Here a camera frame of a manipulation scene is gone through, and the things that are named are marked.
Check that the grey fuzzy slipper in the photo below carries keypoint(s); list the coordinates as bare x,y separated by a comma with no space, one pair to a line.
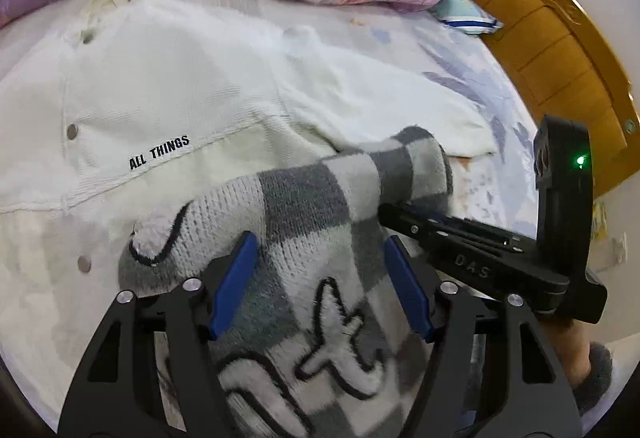
588,393

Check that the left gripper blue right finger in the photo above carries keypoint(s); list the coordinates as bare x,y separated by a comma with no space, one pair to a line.
492,372

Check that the wooden headboard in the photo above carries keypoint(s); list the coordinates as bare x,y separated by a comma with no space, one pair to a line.
562,65

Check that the teal blue striped pillow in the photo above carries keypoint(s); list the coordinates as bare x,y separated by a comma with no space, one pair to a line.
466,16

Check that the grey white checkered cardigan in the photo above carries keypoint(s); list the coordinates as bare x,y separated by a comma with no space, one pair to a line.
319,346

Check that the person's right hand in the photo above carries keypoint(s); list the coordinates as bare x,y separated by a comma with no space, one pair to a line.
570,341

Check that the floral bed sheet mattress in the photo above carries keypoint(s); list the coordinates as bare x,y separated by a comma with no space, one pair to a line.
450,68

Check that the white corduroy jacket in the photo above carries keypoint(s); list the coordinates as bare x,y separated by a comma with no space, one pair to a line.
58,275

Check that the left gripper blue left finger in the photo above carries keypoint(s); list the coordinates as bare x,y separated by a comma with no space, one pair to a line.
115,391

